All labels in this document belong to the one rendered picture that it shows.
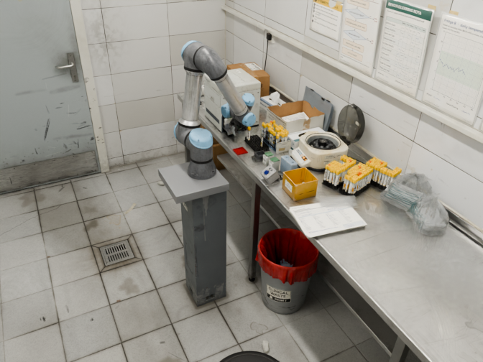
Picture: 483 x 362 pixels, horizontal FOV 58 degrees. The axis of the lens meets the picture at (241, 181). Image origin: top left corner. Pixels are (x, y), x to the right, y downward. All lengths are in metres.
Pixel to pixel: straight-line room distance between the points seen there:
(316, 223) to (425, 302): 0.57
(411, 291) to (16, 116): 3.07
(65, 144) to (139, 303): 1.65
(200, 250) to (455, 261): 1.30
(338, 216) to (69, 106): 2.47
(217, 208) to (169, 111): 1.90
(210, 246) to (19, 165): 2.03
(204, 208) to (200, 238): 0.20
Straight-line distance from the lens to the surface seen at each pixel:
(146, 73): 3.92
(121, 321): 2.83
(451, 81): 2.15
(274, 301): 2.72
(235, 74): 2.89
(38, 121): 3.84
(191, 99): 2.23
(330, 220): 2.09
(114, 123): 4.01
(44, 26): 3.61
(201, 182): 2.23
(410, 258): 2.02
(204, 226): 2.40
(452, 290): 1.95
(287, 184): 2.21
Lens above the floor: 2.17
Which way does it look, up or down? 34 degrees down
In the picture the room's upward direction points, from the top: 2 degrees clockwise
